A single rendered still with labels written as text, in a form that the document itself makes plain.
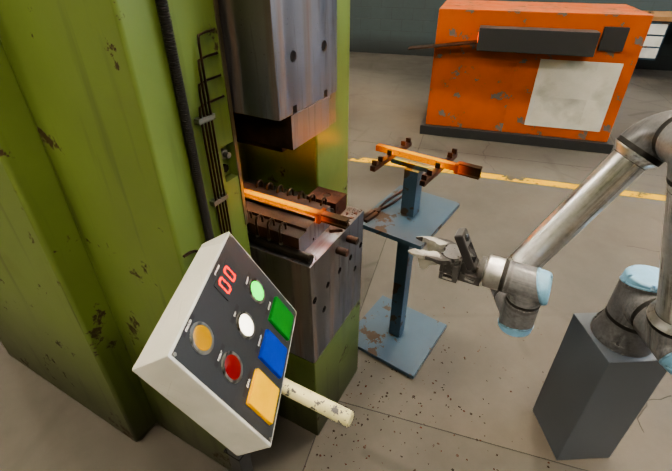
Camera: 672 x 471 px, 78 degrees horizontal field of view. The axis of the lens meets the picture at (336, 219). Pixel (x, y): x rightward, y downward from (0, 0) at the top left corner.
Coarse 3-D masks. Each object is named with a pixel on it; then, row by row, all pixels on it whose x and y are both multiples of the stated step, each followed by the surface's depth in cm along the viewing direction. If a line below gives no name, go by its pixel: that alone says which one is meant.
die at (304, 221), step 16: (272, 192) 149; (256, 208) 140; (272, 208) 140; (320, 208) 140; (272, 224) 134; (288, 224) 133; (304, 224) 132; (320, 224) 138; (272, 240) 133; (288, 240) 130; (304, 240) 131
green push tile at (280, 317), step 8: (272, 304) 95; (280, 304) 97; (272, 312) 93; (280, 312) 96; (288, 312) 99; (272, 320) 91; (280, 320) 94; (288, 320) 97; (280, 328) 93; (288, 328) 96; (288, 336) 94
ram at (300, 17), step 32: (224, 0) 94; (256, 0) 90; (288, 0) 93; (320, 0) 105; (224, 32) 98; (256, 32) 94; (288, 32) 96; (320, 32) 108; (256, 64) 98; (288, 64) 100; (320, 64) 112; (256, 96) 102; (288, 96) 103; (320, 96) 117
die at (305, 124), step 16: (304, 112) 111; (320, 112) 119; (240, 128) 117; (256, 128) 114; (272, 128) 111; (288, 128) 109; (304, 128) 114; (320, 128) 121; (272, 144) 114; (288, 144) 111
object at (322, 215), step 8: (248, 192) 146; (256, 192) 146; (264, 200) 142; (272, 200) 141; (280, 200) 141; (288, 208) 139; (296, 208) 137; (304, 208) 137; (312, 208) 137; (320, 216) 133; (328, 216) 132; (336, 216) 132; (344, 216) 132; (336, 224) 132; (344, 224) 131
